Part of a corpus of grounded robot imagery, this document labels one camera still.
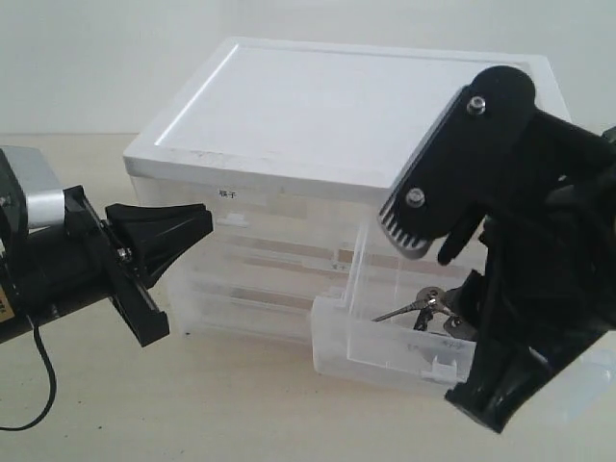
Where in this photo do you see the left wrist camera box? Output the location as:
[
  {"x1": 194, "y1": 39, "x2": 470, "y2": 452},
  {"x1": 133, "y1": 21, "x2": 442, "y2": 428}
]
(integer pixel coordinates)
[{"x1": 1, "y1": 145, "x2": 64, "y2": 231}]

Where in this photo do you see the bottom wide clear drawer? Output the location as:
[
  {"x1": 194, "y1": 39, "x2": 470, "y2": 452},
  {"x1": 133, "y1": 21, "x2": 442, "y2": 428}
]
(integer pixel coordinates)
[{"x1": 169, "y1": 290, "x2": 314, "y2": 344}]

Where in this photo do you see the key bunch with blue fob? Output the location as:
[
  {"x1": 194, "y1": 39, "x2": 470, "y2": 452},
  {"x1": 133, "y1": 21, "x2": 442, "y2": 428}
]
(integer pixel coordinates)
[{"x1": 372, "y1": 286, "x2": 477, "y2": 341}]

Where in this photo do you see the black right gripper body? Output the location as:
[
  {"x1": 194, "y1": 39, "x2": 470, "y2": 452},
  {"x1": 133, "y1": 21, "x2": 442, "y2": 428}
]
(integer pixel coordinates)
[{"x1": 446, "y1": 111, "x2": 615, "y2": 433}]

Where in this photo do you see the middle wide clear drawer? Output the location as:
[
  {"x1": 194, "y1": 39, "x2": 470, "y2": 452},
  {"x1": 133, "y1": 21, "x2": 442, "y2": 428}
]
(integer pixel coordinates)
[{"x1": 182, "y1": 254, "x2": 357, "y2": 299}]

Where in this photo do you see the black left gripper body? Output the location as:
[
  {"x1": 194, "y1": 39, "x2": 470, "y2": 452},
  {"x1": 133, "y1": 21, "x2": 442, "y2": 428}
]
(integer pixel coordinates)
[{"x1": 1, "y1": 186, "x2": 169, "y2": 347}]

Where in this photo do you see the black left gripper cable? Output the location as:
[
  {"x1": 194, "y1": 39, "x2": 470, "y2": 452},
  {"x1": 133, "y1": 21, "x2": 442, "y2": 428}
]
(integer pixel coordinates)
[{"x1": 0, "y1": 315, "x2": 59, "y2": 432}]

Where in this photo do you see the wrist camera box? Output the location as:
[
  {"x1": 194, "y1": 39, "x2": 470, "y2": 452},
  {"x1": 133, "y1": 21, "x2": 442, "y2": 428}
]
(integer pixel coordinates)
[
  {"x1": 1, "y1": 145, "x2": 64, "y2": 231},
  {"x1": 378, "y1": 65, "x2": 536, "y2": 260}
]

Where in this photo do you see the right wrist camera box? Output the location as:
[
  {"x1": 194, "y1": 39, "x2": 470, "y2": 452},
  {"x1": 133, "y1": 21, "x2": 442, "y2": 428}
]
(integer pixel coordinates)
[{"x1": 378, "y1": 65, "x2": 536, "y2": 260}]

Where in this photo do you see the white translucent drawer cabinet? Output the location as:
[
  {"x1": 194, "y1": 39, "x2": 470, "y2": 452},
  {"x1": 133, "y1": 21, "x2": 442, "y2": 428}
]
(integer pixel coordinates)
[{"x1": 122, "y1": 38, "x2": 586, "y2": 357}]

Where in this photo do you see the wide clear drawer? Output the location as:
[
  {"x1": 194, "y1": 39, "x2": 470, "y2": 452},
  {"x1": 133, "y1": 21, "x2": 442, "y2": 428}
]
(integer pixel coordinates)
[
  {"x1": 169, "y1": 290, "x2": 314, "y2": 344},
  {"x1": 182, "y1": 254, "x2": 357, "y2": 299}
]

